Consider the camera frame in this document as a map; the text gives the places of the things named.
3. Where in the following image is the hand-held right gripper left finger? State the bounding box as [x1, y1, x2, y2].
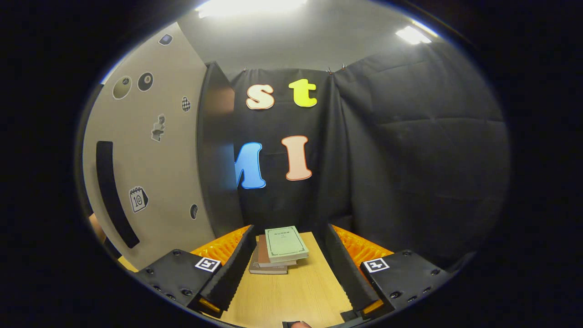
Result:
[137, 225, 256, 318]

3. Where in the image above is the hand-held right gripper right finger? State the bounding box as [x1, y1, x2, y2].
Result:
[324, 223, 456, 319]

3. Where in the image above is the grey cabinet door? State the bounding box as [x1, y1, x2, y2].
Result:
[82, 23, 217, 270]

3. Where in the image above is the black door handle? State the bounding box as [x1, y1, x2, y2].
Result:
[96, 141, 140, 249]

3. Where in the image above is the brown book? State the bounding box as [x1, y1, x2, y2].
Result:
[256, 234, 297, 268]

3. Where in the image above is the green book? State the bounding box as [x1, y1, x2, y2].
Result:
[265, 226, 309, 263]

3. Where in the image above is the black backdrop cloth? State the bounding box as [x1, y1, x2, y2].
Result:
[230, 41, 510, 269]

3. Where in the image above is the ceiling light panel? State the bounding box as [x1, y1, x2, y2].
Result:
[196, 0, 308, 19]
[395, 25, 439, 45]

